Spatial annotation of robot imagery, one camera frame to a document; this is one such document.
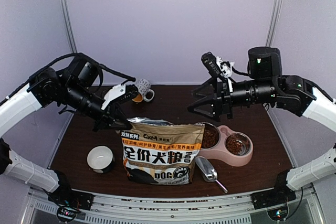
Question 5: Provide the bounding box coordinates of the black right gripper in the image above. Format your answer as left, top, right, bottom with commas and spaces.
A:
187, 76, 276, 123

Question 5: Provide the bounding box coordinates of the dog food bag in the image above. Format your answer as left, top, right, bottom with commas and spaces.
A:
120, 117, 205, 186

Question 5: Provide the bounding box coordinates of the metal food scoop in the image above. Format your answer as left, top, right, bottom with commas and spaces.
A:
195, 156, 228, 194

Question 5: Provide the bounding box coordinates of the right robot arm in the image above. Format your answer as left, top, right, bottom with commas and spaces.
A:
187, 46, 335, 131

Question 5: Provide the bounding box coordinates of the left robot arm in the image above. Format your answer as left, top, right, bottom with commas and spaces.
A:
1, 53, 138, 205

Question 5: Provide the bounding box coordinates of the brown dog food kibble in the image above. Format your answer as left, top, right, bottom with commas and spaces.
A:
202, 128, 218, 149

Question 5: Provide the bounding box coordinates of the pink double pet feeder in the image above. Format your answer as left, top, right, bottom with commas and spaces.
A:
198, 124, 254, 167

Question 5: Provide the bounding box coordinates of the large steel feeder bowl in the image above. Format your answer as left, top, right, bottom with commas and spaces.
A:
201, 122, 221, 150

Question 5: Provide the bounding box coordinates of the white ceramic bowl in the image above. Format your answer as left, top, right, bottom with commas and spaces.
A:
87, 146, 115, 174

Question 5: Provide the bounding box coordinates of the small steel feeder bowl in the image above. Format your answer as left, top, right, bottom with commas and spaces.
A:
225, 133, 252, 156

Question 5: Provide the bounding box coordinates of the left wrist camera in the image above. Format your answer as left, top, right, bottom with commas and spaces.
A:
101, 84, 139, 110

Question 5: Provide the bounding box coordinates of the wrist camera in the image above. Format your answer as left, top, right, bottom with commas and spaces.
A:
201, 52, 236, 83
101, 84, 139, 110

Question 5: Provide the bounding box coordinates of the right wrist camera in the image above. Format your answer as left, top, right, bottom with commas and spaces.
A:
201, 52, 236, 83

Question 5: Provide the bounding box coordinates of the black braided cable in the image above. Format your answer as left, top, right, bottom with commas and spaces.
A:
0, 52, 137, 104

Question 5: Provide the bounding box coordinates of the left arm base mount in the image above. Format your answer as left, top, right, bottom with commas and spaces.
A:
45, 170, 94, 223

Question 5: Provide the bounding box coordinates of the aluminium front rail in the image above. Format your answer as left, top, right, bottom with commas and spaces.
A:
26, 182, 321, 224

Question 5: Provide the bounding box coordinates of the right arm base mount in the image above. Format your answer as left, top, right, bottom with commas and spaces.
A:
251, 170, 296, 222

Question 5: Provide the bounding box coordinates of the right aluminium frame post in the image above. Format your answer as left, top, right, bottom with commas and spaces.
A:
266, 0, 283, 47

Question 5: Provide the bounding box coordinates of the aluminium frame post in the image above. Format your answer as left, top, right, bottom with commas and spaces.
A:
266, 0, 283, 47
60, 0, 77, 52

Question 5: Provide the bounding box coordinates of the left aluminium frame post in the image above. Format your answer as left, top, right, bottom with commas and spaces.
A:
60, 0, 77, 52

